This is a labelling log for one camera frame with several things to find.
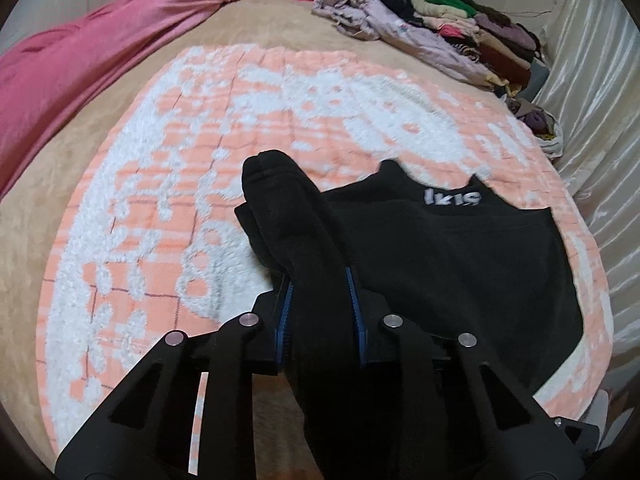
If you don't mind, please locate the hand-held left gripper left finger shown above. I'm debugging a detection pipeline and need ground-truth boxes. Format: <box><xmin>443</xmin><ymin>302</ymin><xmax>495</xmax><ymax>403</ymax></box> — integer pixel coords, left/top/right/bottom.
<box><xmin>55</xmin><ymin>280</ymin><xmax>294</xmax><ymax>480</ymax></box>

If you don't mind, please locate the beige bed cover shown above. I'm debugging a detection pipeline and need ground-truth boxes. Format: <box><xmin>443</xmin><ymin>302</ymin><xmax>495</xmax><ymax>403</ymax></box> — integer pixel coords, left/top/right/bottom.
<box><xmin>0</xmin><ymin>0</ymin><xmax>506</xmax><ymax>480</ymax></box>

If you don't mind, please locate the orange and white fluffy blanket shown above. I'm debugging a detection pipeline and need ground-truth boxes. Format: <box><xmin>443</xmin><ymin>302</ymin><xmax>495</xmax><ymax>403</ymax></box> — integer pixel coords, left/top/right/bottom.
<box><xmin>37</xmin><ymin>45</ymin><xmax>616</xmax><ymax>456</ymax></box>

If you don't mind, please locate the lavender garment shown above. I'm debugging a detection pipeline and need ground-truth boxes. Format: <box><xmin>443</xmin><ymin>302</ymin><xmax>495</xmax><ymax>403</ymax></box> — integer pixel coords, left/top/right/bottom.
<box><xmin>312</xmin><ymin>0</ymin><xmax>493</xmax><ymax>90</ymax></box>

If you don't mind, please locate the black shirt with orange patches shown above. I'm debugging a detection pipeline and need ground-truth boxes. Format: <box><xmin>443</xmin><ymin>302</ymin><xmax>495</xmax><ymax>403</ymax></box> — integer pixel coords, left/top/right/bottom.
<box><xmin>234</xmin><ymin>150</ymin><xmax>585</xmax><ymax>480</ymax></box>

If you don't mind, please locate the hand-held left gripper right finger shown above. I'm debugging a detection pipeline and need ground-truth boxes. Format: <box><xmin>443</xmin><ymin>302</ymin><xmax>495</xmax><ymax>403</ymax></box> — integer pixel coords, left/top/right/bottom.
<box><xmin>345</xmin><ymin>267</ymin><xmax>583</xmax><ymax>480</ymax></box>

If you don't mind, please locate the pile of folded clothes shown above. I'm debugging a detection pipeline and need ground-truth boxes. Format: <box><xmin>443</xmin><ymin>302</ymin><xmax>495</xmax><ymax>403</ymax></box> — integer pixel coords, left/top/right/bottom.
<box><xmin>375</xmin><ymin>0</ymin><xmax>547</xmax><ymax>97</ymax></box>

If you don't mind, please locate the pink satin duvet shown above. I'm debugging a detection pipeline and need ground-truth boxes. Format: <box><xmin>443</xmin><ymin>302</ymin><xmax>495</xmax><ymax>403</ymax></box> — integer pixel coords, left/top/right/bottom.
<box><xmin>0</xmin><ymin>0</ymin><xmax>263</xmax><ymax>197</ymax></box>

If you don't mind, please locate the white satin curtain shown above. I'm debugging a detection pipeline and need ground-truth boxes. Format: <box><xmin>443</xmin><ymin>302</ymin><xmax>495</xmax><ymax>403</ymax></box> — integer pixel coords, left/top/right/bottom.
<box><xmin>530</xmin><ymin>0</ymin><xmax>640</xmax><ymax>433</ymax></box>

